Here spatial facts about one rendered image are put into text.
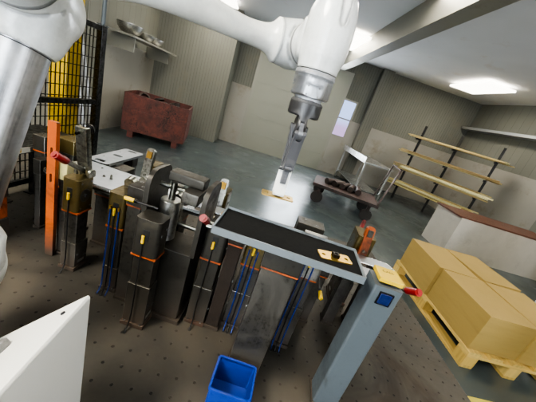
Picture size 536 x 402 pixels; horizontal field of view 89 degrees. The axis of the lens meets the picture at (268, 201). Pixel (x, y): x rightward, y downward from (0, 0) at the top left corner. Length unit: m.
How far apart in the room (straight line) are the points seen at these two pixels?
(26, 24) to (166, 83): 7.01
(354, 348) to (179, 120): 5.34
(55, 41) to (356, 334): 0.94
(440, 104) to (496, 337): 7.21
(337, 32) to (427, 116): 8.55
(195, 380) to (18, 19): 0.90
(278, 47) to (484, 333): 2.60
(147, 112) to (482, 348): 5.73
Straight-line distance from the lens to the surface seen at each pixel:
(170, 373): 0.93
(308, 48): 0.64
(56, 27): 0.74
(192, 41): 7.58
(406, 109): 8.86
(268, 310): 0.76
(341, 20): 0.65
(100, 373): 0.93
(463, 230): 5.51
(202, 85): 7.44
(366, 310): 0.77
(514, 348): 3.13
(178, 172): 0.84
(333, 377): 0.92
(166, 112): 5.79
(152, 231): 0.79
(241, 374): 0.90
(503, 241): 6.02
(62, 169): 1.15
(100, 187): 1.13
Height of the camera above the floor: 1.46
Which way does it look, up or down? 20 degrees down
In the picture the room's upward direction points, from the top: 18 degrees clockwise
